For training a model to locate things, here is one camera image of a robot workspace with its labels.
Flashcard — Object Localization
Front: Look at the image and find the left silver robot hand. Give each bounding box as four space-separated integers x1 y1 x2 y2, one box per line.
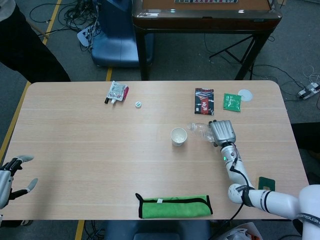
0 154 39 210

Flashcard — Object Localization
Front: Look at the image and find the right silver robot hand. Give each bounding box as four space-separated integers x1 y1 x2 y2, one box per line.
208 119 237 147

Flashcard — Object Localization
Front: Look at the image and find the transparent plastic bottle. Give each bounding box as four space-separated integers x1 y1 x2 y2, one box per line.
186 121 216 143

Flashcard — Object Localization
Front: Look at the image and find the white paper cup blue flower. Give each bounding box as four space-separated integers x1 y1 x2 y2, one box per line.
170 127 188 147

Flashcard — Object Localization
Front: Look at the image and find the green sachet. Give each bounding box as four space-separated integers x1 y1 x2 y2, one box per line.
223 92 243 113

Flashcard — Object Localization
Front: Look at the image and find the black red snack packet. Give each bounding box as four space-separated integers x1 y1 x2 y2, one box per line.
194 87 215 116

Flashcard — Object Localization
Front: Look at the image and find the white round lid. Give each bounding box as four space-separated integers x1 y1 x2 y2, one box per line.
237 89 254 103

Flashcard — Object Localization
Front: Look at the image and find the green sponge pad with hole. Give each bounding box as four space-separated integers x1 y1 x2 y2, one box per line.
258 176 277 192

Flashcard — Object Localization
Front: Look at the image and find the green cloth black trim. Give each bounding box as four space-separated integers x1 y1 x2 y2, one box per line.
135 192 214 219

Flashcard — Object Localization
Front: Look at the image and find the grey floor power strip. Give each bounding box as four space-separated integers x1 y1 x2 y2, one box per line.
296 83 320 100

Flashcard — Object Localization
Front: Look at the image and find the white plastic bag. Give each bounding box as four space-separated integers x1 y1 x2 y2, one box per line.
214 221 262 240

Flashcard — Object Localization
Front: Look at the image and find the brown mahjong table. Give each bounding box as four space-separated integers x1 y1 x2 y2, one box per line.
131 0 280 81

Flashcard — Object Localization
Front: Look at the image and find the silver white spout pouch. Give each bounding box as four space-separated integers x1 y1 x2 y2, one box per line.
107 80 127 105

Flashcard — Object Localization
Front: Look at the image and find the person in black trousers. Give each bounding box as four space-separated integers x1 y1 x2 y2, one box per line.
0 0 72 83

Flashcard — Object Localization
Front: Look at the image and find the mahjong tile row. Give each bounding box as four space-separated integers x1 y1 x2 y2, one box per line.
174 0 238 4

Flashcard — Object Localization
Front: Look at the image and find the wooden stick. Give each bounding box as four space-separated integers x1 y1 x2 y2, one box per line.
24 19 50 39

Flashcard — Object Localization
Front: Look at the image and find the white power strip with plugs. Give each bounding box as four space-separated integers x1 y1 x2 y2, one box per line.
76 26 97 48

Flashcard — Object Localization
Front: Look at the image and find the black floor cable bundle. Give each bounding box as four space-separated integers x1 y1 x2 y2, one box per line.
29 0 101 32

